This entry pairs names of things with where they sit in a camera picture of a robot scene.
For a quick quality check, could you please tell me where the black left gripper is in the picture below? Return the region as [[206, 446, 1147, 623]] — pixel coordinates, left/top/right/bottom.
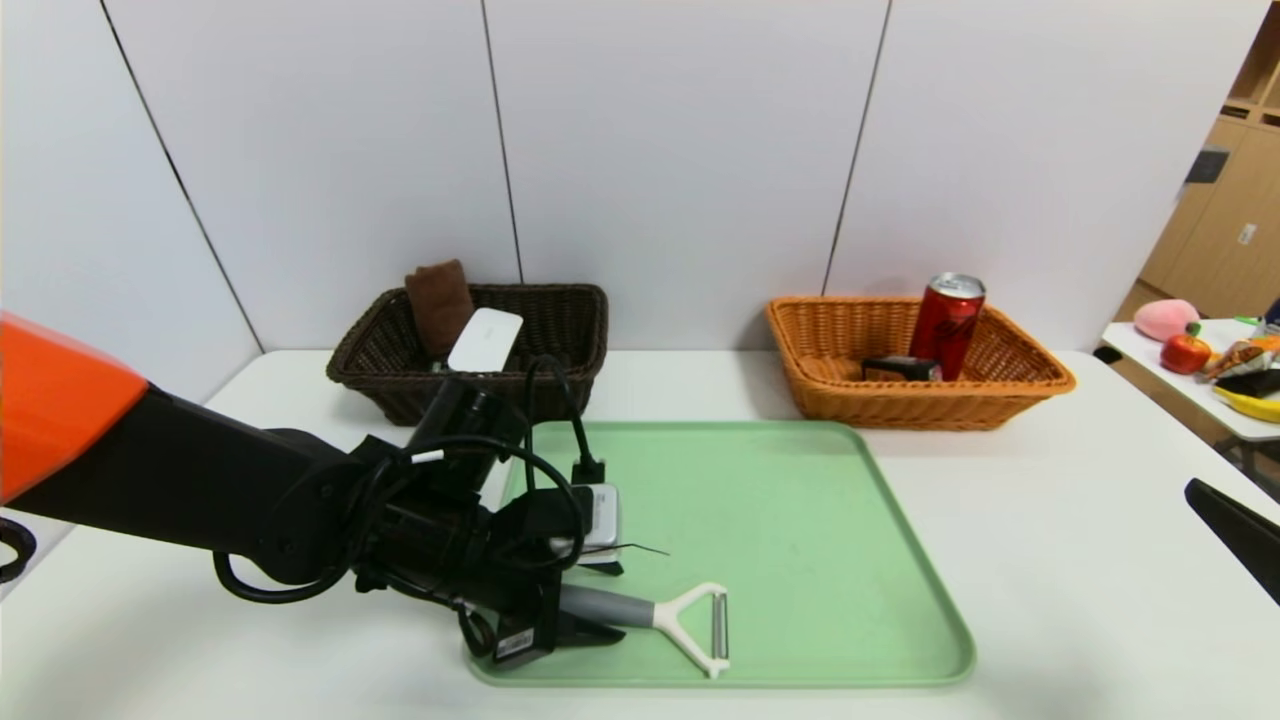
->
[[458, 566, 627, 670]]

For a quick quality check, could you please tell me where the white peeler grey handle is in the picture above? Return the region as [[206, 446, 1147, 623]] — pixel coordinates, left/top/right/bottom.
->
[[560, 583, 732, 681]]

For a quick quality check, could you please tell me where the white rectangular case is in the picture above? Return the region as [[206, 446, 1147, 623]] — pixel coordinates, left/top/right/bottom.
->
[[447, 307, 526, 373]]

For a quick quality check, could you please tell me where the brown towel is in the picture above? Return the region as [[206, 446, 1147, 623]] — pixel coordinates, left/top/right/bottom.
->
[[404, 260, 477, 359]]

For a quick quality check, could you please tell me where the black chewing gum box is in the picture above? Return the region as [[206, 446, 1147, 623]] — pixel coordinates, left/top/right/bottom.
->
[[862, 355, 944, 383]]

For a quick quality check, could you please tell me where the red soda can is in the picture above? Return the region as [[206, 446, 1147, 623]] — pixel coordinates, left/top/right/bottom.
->
[[908, 272, 988, 382]]

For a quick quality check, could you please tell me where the dark brown wicker basket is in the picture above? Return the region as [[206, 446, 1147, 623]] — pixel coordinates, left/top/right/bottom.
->
[[326, 285, 610, 427]]

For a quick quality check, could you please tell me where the orange wicker basket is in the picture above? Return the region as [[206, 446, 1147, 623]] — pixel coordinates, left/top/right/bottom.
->
[[766, 296, 1078, 433]]

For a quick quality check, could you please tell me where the light green plastic tray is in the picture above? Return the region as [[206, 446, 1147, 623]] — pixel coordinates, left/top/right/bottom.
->
[[464, 420, 977, 689]]

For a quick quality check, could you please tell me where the white side table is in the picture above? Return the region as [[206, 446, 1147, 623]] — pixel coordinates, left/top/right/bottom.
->
[[1100, 320, 1280, 446]]

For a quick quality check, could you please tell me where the pink peach plush toy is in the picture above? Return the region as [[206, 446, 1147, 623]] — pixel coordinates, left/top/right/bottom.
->
[[1133, 299, 1201, 344]]

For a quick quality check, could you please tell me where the red apple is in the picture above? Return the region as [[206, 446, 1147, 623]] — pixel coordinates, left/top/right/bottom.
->
[[1161, 322, 1213, 376]]

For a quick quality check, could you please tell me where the yellow banana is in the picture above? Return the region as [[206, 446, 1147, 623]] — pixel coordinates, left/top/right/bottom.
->
[[1212, 386, 1280, 424]]

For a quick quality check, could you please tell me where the colourful snack bag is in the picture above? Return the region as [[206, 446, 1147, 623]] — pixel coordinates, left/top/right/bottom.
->
[[1205, 335, 1280, 383]]

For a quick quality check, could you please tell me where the black flat packet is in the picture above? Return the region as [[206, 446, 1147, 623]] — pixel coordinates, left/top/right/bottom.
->
[[1215, 369, 1280, 398]]

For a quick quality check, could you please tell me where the wooden cabinet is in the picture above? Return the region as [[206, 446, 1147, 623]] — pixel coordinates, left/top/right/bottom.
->
[[1138, 5, 1280, 321]]

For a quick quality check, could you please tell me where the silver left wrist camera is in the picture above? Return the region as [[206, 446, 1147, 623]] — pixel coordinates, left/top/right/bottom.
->
[[553, 482, 622, 554]]

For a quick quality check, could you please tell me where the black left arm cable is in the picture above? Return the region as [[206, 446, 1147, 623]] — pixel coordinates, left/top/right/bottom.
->
[[212, 354, 608, 659]]

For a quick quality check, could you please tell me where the black cable loop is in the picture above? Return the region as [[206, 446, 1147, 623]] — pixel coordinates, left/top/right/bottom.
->
[[0, 516, 40, 585]]

